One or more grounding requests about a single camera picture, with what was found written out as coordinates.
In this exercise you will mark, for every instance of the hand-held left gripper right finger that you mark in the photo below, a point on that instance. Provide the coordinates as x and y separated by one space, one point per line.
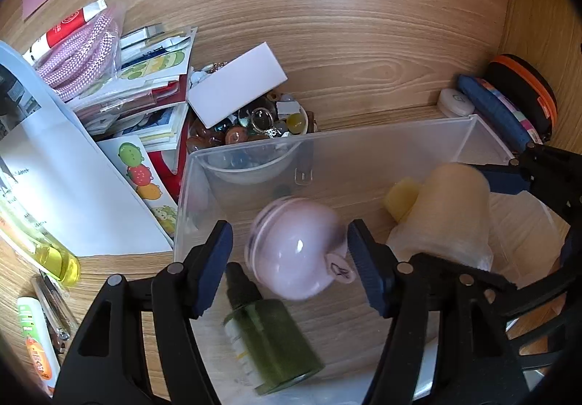
368 271

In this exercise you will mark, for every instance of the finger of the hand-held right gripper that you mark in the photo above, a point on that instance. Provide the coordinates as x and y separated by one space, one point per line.
568 252
504 180

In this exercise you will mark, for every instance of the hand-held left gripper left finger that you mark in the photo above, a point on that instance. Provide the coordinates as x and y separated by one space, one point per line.
213 271

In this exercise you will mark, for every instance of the pink round ball container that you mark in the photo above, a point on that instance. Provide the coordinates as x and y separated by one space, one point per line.
291 250

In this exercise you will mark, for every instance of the clear plastic storage bin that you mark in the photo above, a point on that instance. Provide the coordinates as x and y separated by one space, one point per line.
363 168

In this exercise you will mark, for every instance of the clear plastic bag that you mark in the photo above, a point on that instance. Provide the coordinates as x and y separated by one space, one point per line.
523 241

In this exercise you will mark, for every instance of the blue pencil pouch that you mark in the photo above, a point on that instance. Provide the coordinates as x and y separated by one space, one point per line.
491 109

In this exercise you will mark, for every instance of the yellow sponge block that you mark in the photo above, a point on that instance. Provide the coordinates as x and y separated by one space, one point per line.
400 198

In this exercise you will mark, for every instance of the white round device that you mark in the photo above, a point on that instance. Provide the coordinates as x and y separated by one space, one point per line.
454 102

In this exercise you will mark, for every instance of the green dropper bottle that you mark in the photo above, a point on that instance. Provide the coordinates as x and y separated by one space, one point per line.
273 341

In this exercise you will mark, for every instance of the black case with orange zip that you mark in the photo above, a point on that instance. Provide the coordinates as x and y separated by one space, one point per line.
527 86

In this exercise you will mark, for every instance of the white bowl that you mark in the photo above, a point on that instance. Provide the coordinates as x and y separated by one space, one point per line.
248 170

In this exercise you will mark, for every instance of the fruit cartoon sticker sheet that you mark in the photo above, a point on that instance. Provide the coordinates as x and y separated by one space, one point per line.
141 177

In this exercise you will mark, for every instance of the pile of colourful stones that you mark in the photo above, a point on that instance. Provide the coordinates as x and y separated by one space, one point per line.
236 134

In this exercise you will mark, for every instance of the white printed paper sheet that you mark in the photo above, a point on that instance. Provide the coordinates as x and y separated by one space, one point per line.
82 186

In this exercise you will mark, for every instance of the yellow liquid bottle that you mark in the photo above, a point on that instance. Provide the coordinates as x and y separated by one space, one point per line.
54 257

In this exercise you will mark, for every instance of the metal nail clipper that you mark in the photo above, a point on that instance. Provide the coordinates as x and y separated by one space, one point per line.
54 314

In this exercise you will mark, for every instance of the white cardboard box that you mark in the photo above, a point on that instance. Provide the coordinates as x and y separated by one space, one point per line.
236 86

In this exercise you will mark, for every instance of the pile of sticker packets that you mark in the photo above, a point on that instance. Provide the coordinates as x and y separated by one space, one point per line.
150 68

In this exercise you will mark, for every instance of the red and white tube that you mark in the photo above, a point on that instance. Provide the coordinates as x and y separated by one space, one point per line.
59 32

